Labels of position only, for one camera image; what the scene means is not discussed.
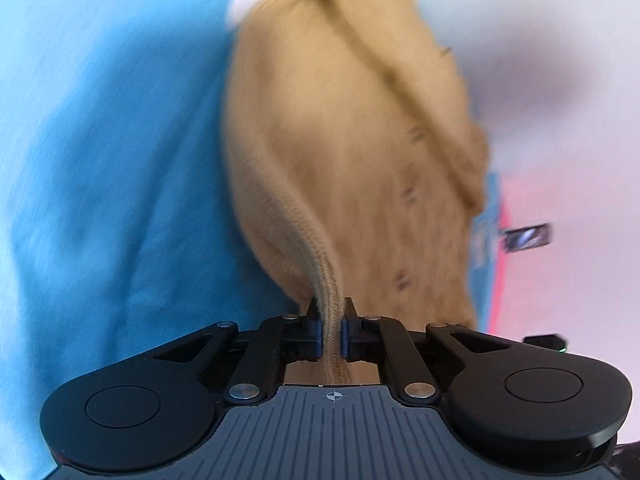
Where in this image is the pink blanket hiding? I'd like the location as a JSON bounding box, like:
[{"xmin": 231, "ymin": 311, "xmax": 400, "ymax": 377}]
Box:
[{"xmin": 492, "ymin": 180, "xmax": 523, "ymax": 335}]

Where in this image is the blue floral bed sheet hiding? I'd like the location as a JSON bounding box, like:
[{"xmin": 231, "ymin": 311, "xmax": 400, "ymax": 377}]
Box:
[{"xmin": 0, "ymin": 0, "xmax": 511, "ymax": 480}]

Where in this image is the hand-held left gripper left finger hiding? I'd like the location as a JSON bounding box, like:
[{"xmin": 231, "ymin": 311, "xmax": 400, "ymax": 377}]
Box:
[{"xmin": 150, "ymin": 297, "xmax": 324, "ymax": 406}]

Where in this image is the yellow cable-knit cardigan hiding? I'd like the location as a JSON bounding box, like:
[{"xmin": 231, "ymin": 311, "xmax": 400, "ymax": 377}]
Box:
[{"xmin": 221, "ymin": 0, "xmax": 493, "ymax": 387}]

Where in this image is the dark rectangular device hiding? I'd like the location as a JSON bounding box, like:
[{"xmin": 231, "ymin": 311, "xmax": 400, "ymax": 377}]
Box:
[{"xmin": 502, "ymin": 222, "xmax": 553, "ymax": 252}]

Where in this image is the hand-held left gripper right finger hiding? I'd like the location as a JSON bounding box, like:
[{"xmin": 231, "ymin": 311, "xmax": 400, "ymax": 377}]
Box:
[{"xmin": 341, "ymin": 297, "xmax": 522, "ymax": 406}]

